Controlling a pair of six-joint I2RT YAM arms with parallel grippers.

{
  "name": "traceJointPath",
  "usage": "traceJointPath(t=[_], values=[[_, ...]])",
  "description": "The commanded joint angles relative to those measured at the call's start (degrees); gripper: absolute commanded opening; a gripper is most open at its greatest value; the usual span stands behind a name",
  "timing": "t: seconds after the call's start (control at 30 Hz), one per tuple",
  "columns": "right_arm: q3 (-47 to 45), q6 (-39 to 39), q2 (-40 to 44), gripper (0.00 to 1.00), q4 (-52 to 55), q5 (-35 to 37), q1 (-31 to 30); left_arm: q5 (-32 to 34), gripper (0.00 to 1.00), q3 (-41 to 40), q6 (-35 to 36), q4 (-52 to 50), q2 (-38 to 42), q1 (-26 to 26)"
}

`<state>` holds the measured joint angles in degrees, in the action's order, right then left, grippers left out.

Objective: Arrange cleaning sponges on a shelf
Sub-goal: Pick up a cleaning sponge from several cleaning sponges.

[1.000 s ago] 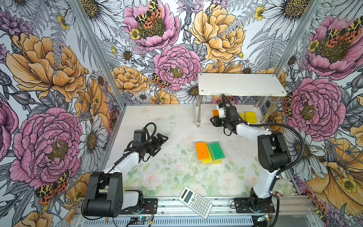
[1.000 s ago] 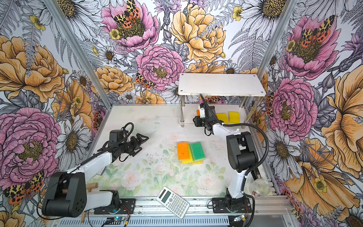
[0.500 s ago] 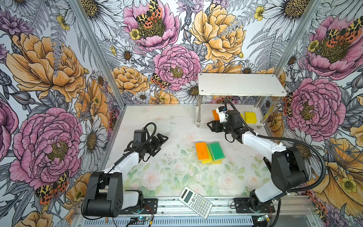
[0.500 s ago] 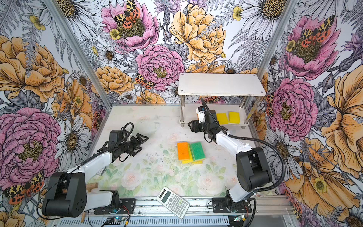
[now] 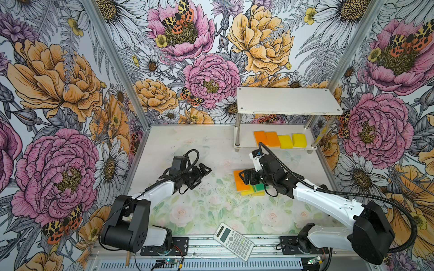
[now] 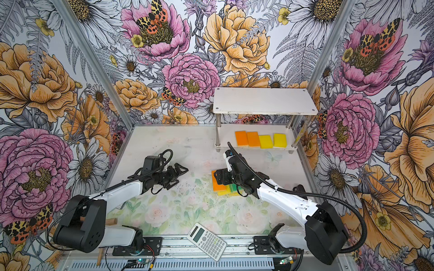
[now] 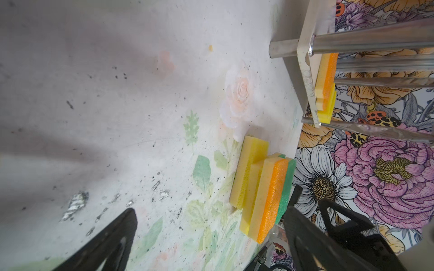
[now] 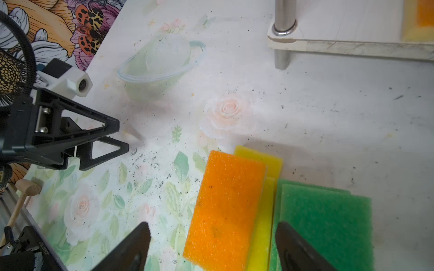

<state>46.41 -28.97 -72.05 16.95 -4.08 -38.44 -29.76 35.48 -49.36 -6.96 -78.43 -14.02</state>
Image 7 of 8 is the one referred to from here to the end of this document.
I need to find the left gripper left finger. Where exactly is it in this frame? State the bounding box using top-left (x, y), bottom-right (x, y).
top-left (55, 208), bottom-right (138, 271)

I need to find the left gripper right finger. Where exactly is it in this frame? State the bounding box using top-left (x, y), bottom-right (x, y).
top-left (284, 207), bottom-right (368, 271)

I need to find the orange sponge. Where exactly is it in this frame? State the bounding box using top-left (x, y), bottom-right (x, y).
top-left (314, 53), bottom-right (339, 99)
top-left (315, 98), bottom-right (331, 111)
top-left (248, 157), bottom-right (289, 244)

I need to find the orange top sponge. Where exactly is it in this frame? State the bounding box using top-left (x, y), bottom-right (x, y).
top-left (315, 98), bottom-right (331, 111)

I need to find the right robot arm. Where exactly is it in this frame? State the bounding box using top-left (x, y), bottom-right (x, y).
top-left (284, 185), bottom-right (434, 271)

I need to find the white two-tier shelf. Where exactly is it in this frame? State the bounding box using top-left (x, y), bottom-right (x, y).
top-left (269, 1), bottom-right (434, 147)

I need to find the green scouring sponge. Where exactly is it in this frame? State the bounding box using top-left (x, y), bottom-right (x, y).
top-left (275, 158), bottom-right (296, 225)

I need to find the yellow bottom sponge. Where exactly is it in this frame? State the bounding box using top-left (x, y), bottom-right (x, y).
top-left (240, 153), bottom-right (285, 235)

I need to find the yellow top stack sponge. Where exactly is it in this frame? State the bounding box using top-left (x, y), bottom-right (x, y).
top-left (229, 136), bottom-right (269, 209)

